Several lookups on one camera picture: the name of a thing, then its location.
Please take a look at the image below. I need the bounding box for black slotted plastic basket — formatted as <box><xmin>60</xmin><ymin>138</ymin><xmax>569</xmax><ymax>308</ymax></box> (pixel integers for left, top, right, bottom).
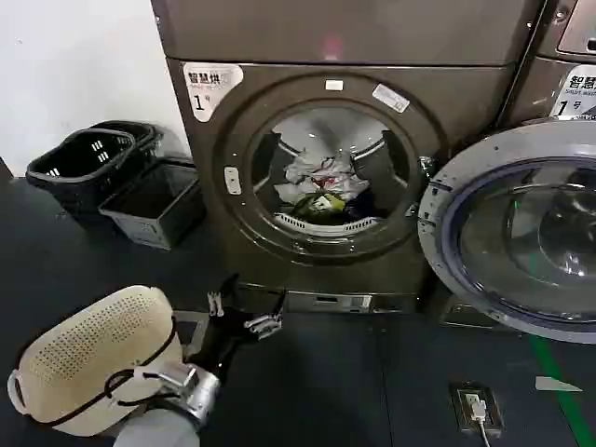
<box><xmin>25</xmin><ymin>129</ymin><xmax>137</xmax><ymax>221</ymax></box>
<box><xmin>87</xmin><ymin>119</ymin><xmax>165</xmax><ymax>188</ymax></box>

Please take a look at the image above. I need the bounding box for grey front-load dryer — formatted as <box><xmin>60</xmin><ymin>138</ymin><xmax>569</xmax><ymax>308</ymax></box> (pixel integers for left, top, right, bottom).
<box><xmin>149</xmin><ymin>0</ymin><xmax>549</xmax><ymax>323</ymax></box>

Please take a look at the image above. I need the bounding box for round glass dryer door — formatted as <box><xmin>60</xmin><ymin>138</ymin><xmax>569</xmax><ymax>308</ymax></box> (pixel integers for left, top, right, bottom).
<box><xmin>417</xmin><ymin>118</ymin><xmax>596</xmax><ymax>345</ymax></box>

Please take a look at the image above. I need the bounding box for white paper scrap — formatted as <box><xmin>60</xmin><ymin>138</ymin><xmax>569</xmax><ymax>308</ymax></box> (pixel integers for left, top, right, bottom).
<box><xmin>534</xmin><ymin>375</ymin><xmax>584</xmax><ymax>394</ymax></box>

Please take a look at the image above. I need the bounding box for cream perforated laundry basket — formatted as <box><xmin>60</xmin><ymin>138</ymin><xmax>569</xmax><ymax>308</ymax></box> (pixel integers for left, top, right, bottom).
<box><xmin>7</xmin><ymin>284</ymin><xmax>186</xmax><ymax>438</ymax></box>

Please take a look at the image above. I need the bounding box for white number label sticker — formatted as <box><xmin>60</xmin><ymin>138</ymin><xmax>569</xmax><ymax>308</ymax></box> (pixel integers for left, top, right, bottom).
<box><xmin>182</xmin><ymin>62</ymin><xmax>245</xmax><ymax>124</ymax></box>
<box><xmin>551</xmin><ymin>64</ymin><xmax>596</xmax><ymax>120</ymax></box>

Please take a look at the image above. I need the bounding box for small white paper sticker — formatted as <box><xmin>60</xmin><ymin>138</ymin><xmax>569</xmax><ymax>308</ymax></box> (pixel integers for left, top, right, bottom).
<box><xmin>372</xmin><ymin>83</ymin><xmax>412</xmax><ymax>114</ymax></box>

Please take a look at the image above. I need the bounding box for white power cable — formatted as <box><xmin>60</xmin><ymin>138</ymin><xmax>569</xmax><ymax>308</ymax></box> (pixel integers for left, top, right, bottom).
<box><xmin>476</xmin><ymin>416</ymin><xmax>494</xmax><ymax>447</ymax></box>

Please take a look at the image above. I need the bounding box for grey dryer with closed panel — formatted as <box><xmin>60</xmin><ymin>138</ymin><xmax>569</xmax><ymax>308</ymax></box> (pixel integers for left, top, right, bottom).
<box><xmin>496</xmin><ymin>0</ymin><xmax>596</xmax><ymax>128</ymax></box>

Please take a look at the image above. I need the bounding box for green floor tape strip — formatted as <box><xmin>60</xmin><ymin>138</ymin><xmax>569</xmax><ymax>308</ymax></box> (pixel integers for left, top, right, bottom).
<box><xmin>527</xmin><ymin>332</ymin><xmax>596</xmax><ymax>447</ymax></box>

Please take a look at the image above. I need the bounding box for green garment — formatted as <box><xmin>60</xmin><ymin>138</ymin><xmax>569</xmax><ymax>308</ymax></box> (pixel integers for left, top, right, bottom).
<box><xmin>291</xmin><ymin>192</ymin><xmax>346</xmax><ymax>219</ymax></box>

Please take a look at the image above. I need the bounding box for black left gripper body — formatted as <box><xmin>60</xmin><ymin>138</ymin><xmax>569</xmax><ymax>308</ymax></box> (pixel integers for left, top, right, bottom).
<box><xmin>184</xmin><ymin>305</ymin><xmax>256</xmax><ymax>377</ymax></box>

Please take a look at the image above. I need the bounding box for grey rectangular plastic crate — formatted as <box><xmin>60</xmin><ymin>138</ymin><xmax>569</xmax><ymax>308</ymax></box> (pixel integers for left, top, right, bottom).
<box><xmin>98</xmin><ymin>159</ymin><xmax>208</xmax><ymax>252</ymax></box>

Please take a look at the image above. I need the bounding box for dark blue garment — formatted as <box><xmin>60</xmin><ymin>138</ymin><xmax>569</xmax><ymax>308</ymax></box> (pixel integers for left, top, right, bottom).
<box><xmin>342</xmin><ymin>183</ymin><xmax>391</xmax><ymax>221</ymax></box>

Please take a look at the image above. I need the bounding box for white power plug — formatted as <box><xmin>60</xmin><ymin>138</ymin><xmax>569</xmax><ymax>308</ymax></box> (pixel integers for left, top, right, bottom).
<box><xmin>467</xmin><ymin>392</ymin><xmax>488</xmax><ymax>423</ymax></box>

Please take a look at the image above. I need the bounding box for white crumpled garment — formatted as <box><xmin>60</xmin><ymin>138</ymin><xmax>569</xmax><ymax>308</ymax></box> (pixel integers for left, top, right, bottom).
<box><xmin>272</xmin><ymin>147</ymin><xmax>370</xmax><ymax>204</ymax></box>

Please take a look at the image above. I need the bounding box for metal floor power socket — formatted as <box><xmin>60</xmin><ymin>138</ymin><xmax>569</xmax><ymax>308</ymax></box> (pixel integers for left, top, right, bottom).
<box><xmin>448</xmin><ymin>380</ymin><xmax>506</xmax><ymax>430</ymax></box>

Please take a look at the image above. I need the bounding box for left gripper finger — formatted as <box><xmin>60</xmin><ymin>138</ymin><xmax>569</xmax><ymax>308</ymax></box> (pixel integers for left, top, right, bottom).
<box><xmin>241</xmin><ymin>289</ymin><xmax>288</xmax><ymax>338</ymax></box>
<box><xmin>205</xmin><ymin>273</ymin><xmax>241</xmax><ymax>319</ymax></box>

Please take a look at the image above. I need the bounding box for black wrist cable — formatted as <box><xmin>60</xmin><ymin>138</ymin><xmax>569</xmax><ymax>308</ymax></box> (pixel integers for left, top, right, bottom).
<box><xmin>103</xmin><ymin>313</ymin><xmax>197</xmax><ymax>402</ymax></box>

